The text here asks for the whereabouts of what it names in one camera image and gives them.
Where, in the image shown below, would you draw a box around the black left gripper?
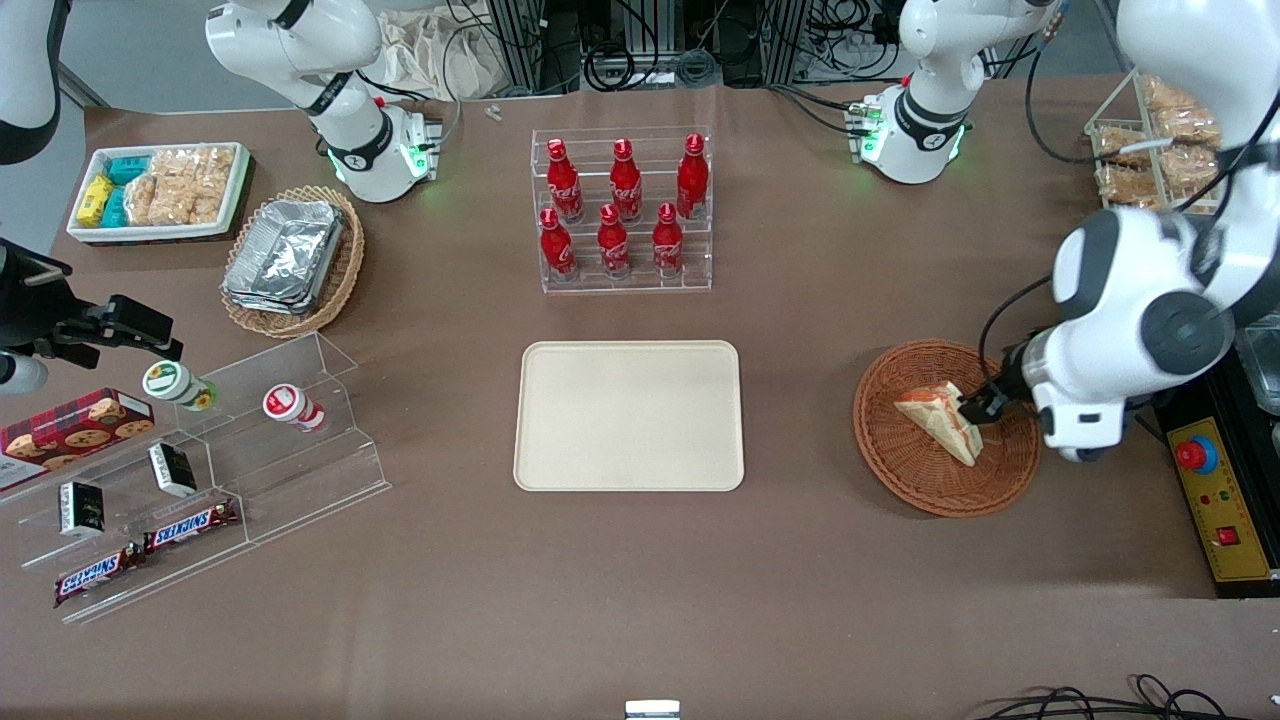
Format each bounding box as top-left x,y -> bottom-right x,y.
957,338 -> 1045,428

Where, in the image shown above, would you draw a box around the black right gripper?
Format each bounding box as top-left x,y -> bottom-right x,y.
0,237 -> 185,369

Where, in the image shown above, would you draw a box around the triangular sandwich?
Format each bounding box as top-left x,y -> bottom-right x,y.
894,381 -> 987,469

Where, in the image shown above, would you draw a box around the brown round wicker basket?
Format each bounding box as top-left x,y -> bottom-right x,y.
852,340 -> 1044,520

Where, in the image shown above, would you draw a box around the light oval wicker basket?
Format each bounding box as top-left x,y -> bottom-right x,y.
219,184 -> 367,340

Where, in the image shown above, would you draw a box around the cream rectangular serving tray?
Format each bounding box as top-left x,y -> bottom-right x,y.
513,340 -> 746,493

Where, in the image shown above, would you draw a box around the green sunflower yogurt cup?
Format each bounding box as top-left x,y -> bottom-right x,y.
141,359 -> 219,414

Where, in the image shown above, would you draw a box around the white rectangular snack bin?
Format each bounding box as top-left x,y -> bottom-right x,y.
66,141 -> 252,245

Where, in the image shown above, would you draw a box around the red tartan cookie box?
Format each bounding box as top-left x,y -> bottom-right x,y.
0,387 -> 157,492

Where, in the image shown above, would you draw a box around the yellow snack packet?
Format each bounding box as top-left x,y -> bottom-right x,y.
76,174 -> 117,220

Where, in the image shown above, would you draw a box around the clear bag of rice crackers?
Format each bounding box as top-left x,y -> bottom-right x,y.
150,147 -> 238,227
124,171 -> 163,227

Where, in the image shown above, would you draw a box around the small black printed box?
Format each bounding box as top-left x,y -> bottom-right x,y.
147,442 -> 199,499
57,480 -> 108,540

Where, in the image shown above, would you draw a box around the stacked aluminium foil containers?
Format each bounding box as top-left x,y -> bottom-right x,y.
221,197 -> 347,317

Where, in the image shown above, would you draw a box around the red lidded yogurt cup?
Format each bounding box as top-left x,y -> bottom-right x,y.
262,383 -> 328,434

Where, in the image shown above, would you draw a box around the Snickers chocolate bar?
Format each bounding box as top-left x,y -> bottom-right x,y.
53,545 -> 149,610
142,497 -> 242,557

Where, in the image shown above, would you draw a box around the clear acrylic stepped shelf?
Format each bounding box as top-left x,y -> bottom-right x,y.
0,332 -> 392,627

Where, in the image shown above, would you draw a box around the clear bag of fried snacks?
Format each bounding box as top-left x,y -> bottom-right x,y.
1143,77 -> 1223,148
1094,125 -> 1166,209

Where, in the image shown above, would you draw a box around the yellow and black control box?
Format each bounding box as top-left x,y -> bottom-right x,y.
1158,398 -> 1280,600

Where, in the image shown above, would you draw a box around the clear plastic container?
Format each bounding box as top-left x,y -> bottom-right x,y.
1238,318 -> 1280,417

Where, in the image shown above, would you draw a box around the red Coca-Cola bottle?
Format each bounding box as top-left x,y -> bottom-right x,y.
539,207 -> 578,282
652,202 -> 685,279
546,138 -> 585,225
596,203 -> 633,280
676,133 -> 710,221
609,138 -> 644,224

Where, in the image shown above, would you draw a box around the clear acrylic bottle rack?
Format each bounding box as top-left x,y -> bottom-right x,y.
529,126 -> 714,295

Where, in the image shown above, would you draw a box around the white cloth bag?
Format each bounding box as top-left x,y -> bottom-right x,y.
375,8 -> 506,102

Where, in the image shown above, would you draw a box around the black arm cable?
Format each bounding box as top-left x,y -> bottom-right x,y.
977,274 -> 1055,403

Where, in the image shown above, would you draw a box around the wire rack of snacks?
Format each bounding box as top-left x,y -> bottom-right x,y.
1084,68 -> 1229,217

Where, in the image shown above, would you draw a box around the black floor cables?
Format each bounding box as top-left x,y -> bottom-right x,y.
984,674 -> 1256,720

